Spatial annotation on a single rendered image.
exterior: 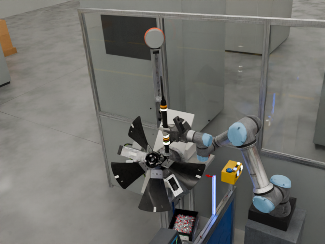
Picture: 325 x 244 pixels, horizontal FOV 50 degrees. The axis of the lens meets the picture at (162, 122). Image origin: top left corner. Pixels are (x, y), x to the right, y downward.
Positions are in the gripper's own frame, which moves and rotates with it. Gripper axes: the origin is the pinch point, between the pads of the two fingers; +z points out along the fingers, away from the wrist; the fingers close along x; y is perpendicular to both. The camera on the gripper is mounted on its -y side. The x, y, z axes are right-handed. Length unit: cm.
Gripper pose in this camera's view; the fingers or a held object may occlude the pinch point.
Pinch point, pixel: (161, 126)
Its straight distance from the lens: 233.0
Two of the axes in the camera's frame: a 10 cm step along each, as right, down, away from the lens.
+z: -8.6, -2.0, 4.7
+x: 5.1, -4.4, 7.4
